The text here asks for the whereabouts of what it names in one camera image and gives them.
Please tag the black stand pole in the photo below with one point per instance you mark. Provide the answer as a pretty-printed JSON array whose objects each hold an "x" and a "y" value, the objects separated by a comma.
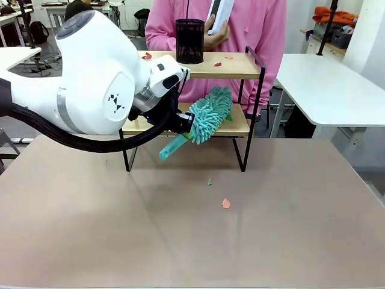
[
  {"x": 27, "y": 24},
  {"x": 326, "y": 27}
]

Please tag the salmon paper scrap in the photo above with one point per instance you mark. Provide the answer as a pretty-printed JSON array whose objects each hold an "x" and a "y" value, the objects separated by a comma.
[{"x": 226, "y": 203}]

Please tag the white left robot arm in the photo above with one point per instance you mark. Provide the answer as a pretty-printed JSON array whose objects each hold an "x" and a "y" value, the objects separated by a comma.
[{"x": 90, "y": 60}]

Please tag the white side table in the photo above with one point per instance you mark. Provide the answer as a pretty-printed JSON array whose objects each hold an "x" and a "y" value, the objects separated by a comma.
[{"x": 325, "y": 87}]

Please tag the orange cloth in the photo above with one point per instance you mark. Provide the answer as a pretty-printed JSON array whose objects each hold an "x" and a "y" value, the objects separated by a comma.
[{"x": 334, "y": 15}]

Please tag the background person's dark head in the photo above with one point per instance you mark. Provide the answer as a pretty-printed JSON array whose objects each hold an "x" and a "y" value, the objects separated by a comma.
[{"x": 76, "y": 9}]

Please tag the person in pink hoodie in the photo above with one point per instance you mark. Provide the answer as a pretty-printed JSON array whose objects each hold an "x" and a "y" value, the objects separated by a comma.
[{"x": 258, "y": 30}]

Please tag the black backpack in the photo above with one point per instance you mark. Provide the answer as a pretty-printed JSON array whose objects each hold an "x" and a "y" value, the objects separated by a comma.
[{"x": 39, "y": 31}]

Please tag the grey chair base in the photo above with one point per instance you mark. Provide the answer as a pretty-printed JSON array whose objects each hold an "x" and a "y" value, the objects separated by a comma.
[{"x": 7, "y": 144}]

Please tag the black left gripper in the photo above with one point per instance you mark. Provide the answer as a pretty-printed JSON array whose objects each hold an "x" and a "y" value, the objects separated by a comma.
[{"x": 164, "y": 108}]

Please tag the black mesh pen holder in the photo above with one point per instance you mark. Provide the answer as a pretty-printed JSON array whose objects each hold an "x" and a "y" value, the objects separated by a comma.
[{"x": 189, "y": 39}]

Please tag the white box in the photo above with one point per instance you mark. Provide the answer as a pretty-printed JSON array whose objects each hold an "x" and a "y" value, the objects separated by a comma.
[{"x": 224, "y": 15}]

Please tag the person's left forearm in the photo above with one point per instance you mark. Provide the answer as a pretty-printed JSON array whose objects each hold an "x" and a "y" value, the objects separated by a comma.
[{"x": 255, "y": 90}]

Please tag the teal microfiber duster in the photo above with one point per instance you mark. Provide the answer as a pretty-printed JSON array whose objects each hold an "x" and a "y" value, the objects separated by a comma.
[{"x": 210, "y": 111}]

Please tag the grey storage crate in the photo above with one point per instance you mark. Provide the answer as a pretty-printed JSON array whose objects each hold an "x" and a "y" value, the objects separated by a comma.
[{"x": 341, "y": 37}]

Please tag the person's right hand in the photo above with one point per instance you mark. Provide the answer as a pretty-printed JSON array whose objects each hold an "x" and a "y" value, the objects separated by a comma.
[{"x": 218, "y": 40}]

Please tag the person's left hand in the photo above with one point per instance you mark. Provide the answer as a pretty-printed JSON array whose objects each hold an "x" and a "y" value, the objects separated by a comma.
[{"x": 251, "y": 116}]

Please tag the white power strip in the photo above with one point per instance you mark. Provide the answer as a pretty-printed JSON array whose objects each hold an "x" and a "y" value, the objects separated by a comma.
[{"x": 22, "y": 140}]

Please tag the white desk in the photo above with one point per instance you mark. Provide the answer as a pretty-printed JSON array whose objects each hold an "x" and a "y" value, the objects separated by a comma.
[{"x": 15, "y": 57}]

